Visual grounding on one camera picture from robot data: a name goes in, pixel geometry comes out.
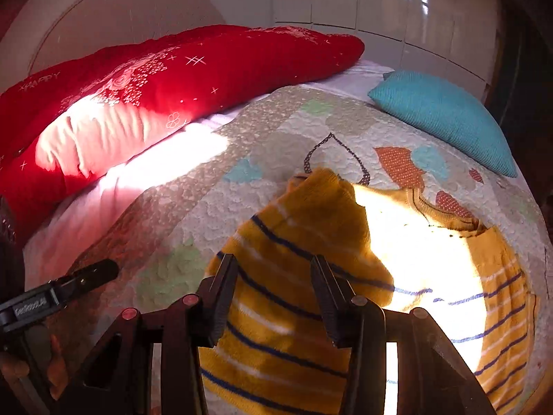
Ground red floral quilt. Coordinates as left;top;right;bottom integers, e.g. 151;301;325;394
0;25;366;243

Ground teal knitted pillow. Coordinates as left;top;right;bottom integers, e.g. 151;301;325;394
368;70;518;178

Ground white round headboard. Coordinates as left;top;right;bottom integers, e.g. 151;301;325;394
0;0;229;91

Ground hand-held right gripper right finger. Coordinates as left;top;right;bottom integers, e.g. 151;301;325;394
310;254;497;415

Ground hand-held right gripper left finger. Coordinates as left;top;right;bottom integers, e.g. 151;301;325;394
56;253;239;415

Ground person's left hand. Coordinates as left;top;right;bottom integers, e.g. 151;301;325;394
0;333;70;400

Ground patchwork quilted bedspread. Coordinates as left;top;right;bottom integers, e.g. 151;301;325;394
47;85;553;415

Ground yellow striped sweater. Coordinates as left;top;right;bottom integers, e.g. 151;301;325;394
199;168;541;415

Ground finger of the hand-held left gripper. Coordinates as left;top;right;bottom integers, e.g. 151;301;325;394
54;259;120;305

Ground white fleece blanket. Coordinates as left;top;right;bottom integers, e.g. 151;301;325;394
24;123;227;277

